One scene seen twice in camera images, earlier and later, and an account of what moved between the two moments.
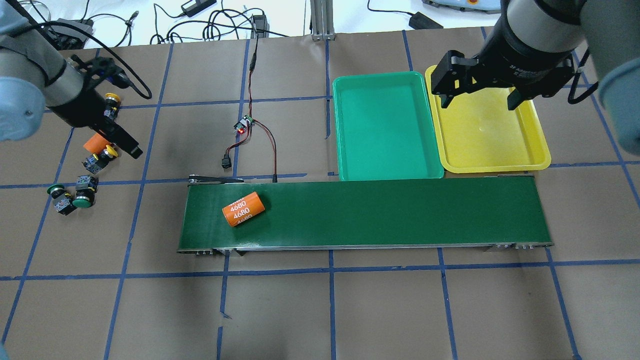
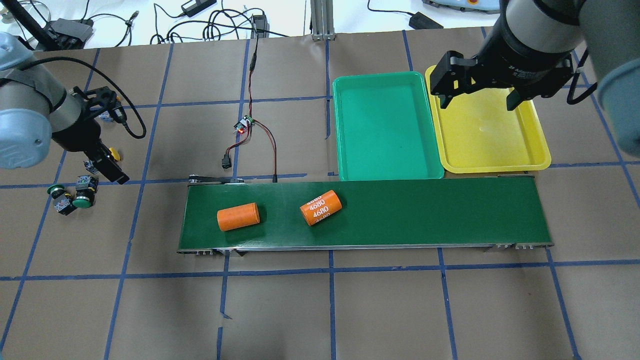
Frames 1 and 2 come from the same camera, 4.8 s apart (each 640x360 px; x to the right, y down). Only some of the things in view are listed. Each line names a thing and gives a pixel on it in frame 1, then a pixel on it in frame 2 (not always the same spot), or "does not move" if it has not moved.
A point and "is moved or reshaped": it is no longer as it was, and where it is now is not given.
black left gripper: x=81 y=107 -> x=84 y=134
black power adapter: x=419 y=21 does not move
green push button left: x=63 y=200 does not move
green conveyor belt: x=396 y=213 does not move
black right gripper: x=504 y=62 does not move
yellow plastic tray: x=477 y=132 does not move
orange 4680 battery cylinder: x=243 y=209 -> x=321 y=207
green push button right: x=86 y=186 does not move
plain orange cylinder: x=96 y=144 is moved or reshaped
